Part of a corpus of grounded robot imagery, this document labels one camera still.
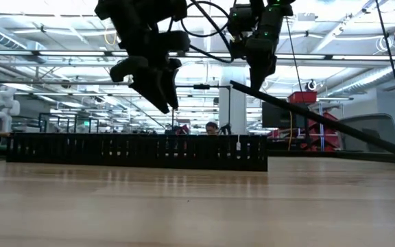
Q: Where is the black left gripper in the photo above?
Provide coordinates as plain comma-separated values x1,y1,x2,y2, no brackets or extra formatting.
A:
110,16,191,115

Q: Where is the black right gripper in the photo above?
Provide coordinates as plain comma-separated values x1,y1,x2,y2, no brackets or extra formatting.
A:
230,0,294,91

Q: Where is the black zip tie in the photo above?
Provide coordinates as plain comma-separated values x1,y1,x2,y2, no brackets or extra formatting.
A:
128,99,167,130

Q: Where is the black slotted cable duct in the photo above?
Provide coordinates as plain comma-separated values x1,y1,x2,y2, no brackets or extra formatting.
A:
5,132,269,172

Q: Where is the black duct cover strip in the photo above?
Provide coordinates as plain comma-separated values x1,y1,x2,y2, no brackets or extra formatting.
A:
230,80,395,155

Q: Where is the white column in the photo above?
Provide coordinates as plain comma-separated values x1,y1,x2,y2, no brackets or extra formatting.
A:
219,67,248,135

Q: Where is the red storage bin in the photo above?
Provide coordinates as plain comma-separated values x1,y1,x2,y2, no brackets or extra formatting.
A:
287,91,318,104

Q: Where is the black monitor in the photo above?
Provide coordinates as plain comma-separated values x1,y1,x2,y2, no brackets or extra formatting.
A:
261,101,309,130

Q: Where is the person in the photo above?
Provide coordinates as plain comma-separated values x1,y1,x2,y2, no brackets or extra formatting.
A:
205,121,219,135

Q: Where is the red shelf rack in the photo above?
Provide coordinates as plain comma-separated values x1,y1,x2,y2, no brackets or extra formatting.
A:
307,111,339,152

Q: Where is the long ceiling light strip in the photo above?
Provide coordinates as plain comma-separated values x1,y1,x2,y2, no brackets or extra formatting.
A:
0,49,395,61

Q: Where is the thin black hanging cable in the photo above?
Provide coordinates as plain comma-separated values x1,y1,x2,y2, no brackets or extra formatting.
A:
285,16,304,95

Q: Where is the black gantry frame with camera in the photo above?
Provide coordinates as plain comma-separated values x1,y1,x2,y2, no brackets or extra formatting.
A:
171,83,232,135

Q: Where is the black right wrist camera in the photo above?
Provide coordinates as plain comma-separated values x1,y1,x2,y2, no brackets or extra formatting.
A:
227,3,255,35

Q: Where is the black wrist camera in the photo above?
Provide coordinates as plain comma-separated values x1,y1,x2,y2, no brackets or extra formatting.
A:
227,3,255,35
128,0,189,22

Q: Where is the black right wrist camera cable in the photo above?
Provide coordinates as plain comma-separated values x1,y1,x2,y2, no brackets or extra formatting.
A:
180,0,235,64

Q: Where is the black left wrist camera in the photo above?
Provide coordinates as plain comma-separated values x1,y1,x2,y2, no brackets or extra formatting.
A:
128,0,189,22

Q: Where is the yellow hanging cord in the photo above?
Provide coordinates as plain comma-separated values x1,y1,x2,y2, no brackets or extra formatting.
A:
288,111,294,152

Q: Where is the thick black hanging cable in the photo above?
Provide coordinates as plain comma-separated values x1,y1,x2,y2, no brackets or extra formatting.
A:
374,0,395,140

